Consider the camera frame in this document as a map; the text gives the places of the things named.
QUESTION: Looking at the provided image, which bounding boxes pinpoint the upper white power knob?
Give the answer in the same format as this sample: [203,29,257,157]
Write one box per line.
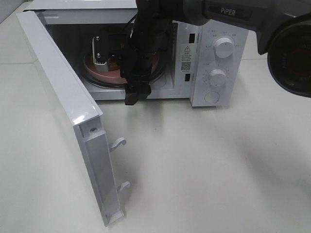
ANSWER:
[212,36,234,58]

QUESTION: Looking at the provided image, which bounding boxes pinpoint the white microwave oven body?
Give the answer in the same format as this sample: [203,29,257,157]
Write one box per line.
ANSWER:
[23,0,248,107]

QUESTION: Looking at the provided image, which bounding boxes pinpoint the white microwave door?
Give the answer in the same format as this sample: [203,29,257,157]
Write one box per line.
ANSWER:
[17,11,130,226]

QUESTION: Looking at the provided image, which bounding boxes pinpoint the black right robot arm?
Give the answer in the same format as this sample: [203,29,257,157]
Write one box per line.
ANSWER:
[116,0,311,105]

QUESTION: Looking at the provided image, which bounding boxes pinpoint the pink round plate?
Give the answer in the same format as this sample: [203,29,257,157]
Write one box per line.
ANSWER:
[83,52,160,85]

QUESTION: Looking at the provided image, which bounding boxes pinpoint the round white door button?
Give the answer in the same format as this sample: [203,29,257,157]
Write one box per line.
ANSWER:
[204,91,220,104]

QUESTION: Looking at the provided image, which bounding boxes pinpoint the white timer knob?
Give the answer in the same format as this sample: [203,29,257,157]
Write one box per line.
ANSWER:
[207,69,227,87]

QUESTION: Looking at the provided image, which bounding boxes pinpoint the burger with sesame bun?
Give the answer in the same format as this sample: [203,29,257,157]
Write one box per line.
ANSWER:
[108,54,121,71]

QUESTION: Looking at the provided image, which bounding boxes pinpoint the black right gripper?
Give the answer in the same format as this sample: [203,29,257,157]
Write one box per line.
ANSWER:
[106,21,171,106]

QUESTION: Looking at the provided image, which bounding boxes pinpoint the warning label sticker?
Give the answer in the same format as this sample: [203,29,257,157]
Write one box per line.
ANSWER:
[179,44,195,72]

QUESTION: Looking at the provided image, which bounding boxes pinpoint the glass microwave turntable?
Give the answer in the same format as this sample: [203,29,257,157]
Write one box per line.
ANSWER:
[84,55,166,88]

